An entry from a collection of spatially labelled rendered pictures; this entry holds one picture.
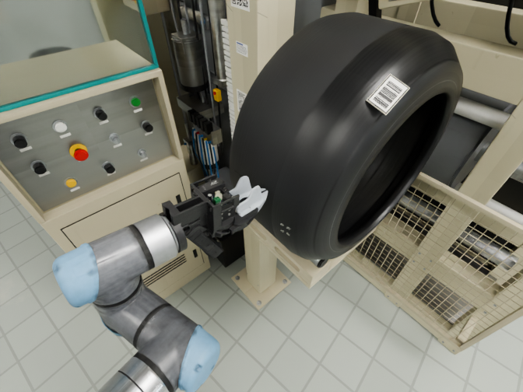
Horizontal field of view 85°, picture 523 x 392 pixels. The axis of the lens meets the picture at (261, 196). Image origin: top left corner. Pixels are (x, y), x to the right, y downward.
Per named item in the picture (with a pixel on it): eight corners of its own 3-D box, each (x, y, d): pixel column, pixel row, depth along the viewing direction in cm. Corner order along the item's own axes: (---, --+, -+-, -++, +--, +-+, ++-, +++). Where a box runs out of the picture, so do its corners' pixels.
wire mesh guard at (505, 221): (307, 226, 170) (328, 124, 120) (310, 225, 171) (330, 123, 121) (461, 351, 123) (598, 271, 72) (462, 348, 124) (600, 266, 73)
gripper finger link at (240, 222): (263, 212, 53) (224, 233, 48) (262, 218, 54) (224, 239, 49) (247, 198, 55) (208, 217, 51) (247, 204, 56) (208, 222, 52)
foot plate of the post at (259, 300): (231, 278, 179) (230, 276, 178) (263, 254, 191) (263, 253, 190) (258, 310, 165) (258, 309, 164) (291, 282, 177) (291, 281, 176)
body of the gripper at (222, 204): (243, 194, 47) (177, 226, 40) (241, 229, 53) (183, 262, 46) (218, 171, 51) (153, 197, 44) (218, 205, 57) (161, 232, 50)
